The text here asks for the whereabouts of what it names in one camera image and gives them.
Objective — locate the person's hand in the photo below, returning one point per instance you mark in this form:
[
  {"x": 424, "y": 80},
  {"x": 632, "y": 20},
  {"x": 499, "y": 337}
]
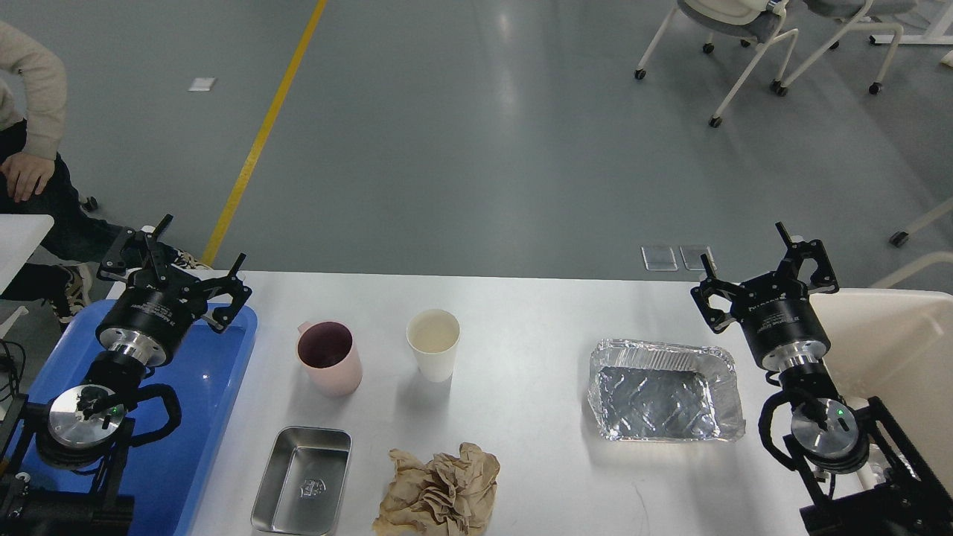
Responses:
[{"x": 26, "y": 175}]

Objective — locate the cream plastic bin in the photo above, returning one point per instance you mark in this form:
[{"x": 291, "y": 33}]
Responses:
[{"x": 896, "y": 345}]

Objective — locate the aluminium foil tray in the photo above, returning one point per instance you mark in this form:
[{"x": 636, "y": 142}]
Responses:
[{"x": 664, "y": 392}]

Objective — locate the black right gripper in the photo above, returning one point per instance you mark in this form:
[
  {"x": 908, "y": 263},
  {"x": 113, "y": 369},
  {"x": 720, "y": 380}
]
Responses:
[{"x": 778, "y": 320}]

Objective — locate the white paper cup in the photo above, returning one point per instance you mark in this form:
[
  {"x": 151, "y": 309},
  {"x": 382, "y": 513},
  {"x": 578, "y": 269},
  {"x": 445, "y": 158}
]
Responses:
[{"x": 433, "y": 336}]

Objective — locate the crumpled brown paper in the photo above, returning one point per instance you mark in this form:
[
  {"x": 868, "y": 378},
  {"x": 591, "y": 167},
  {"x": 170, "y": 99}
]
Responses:
[{"x": 448, "y": 495}]

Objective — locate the stainless steel rectangular tray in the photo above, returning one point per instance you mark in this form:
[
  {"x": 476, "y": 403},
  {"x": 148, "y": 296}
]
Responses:
[{"x": 302, "y": 486}]

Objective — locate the white side table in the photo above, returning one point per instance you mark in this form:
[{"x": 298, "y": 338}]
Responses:
[{"x": 21, "y": 235}]

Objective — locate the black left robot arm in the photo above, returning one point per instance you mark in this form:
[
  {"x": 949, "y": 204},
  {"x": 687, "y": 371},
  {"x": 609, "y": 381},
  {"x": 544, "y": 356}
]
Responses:
[{"x": 67, "y": 457}]

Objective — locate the seated person in jeans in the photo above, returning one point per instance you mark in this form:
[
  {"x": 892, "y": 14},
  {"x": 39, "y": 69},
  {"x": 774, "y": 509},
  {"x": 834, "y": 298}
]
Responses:
[{"x": 75, "y": 237}]

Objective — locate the pink mug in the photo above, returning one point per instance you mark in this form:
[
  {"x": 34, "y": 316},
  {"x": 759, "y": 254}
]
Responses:
[{"x": 328, "y": 354}]

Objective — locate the clear floor plate left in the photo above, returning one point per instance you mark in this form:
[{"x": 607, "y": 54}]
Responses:
[{"x": 659, "y": 259}]

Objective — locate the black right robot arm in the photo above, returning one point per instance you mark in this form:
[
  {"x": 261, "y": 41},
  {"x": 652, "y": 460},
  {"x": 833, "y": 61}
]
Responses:
[{"x": 861, "y": 470}]

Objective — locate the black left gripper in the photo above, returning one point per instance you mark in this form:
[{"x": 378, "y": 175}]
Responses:
[{"x": 151, "y": 317}]

